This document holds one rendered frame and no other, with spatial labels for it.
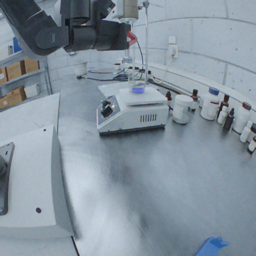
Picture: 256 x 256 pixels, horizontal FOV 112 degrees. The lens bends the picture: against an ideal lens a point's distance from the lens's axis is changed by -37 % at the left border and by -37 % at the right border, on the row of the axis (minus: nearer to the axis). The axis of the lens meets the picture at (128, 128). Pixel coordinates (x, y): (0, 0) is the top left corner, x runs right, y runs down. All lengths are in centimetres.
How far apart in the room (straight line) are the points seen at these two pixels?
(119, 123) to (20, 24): 32
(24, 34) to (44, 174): 22
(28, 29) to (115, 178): 30
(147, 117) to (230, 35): 54
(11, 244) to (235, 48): 90
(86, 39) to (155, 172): 29
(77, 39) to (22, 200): 27
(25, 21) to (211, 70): 70
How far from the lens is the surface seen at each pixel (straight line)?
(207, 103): 50
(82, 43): 26
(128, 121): 35
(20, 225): 21
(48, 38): 22
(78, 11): 27
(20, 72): 247
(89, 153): 32
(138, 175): 27
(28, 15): 24
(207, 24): 75
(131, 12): 71
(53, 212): 19
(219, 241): 23
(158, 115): 37
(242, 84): 64
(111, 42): 30
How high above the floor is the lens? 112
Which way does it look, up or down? 34 degrees down
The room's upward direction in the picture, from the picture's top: 1 degrees counter-clockwise
